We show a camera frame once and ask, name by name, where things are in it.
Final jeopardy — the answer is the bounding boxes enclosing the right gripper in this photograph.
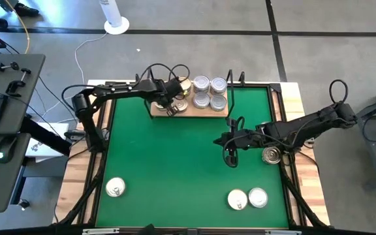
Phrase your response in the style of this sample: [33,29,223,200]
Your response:
[213,130,254,149]

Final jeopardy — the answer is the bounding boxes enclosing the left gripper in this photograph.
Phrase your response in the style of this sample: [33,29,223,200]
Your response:
[155,80,184,118]

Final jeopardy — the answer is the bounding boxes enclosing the green white tuna can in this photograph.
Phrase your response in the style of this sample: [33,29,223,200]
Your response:
[210,94,228,112]
[261,146,283,165]
[210,76,228,96]
[193,91,212,110]
[247,187,269,209]
[193,75,211,94]

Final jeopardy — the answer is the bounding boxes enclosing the green table mat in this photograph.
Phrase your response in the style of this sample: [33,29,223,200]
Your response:
[95,86,289,228]

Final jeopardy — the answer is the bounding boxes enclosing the white tower fan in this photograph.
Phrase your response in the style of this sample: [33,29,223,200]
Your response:
[98,0,131,36]

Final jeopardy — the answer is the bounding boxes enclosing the white paper box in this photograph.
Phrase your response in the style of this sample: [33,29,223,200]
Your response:
[24,122,70,163]

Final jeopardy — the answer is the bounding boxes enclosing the grey desk foot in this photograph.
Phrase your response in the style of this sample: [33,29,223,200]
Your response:
[22,156,70,179]

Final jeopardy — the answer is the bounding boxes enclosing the grey desk panel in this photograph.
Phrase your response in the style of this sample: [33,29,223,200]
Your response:
[0,54,46,136]

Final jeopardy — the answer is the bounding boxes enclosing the dark grey metal stand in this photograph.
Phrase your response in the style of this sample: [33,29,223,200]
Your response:
[337,81,376,190]

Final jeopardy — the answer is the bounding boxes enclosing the black computer mouse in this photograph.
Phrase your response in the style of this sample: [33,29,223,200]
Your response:
[0,135,18,165]

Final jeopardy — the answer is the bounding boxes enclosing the black frame wooden shelf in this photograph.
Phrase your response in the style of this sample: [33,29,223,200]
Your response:
[143,67,237,121]

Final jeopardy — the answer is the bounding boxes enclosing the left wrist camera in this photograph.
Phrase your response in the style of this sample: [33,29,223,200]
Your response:
[165,78,185,98]

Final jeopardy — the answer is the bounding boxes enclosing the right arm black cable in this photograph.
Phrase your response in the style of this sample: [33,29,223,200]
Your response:
[222,79,349,168]

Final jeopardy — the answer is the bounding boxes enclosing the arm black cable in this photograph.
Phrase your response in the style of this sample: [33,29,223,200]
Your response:
[222,79,349,168]
[61,63,191,108]

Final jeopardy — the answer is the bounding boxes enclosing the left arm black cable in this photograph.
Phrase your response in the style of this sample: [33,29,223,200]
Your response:
[61,63,191,108]

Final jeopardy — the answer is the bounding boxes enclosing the black aluminium table frame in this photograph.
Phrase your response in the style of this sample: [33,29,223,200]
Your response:
[52,80,332,231]

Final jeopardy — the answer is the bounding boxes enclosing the black side bracket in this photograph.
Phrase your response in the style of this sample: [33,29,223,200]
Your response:
[64,129,86,142]

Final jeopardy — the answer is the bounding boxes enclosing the white floor cable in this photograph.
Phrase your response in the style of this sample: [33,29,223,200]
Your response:
[37,31,109,123]

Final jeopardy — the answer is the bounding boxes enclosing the silver metal bracket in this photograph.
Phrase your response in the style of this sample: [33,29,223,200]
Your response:
[264,229,302,235]
[82,228,121,235]

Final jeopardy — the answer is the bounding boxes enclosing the yellow floor cable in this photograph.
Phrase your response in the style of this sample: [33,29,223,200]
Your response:
[5,0,31,55]

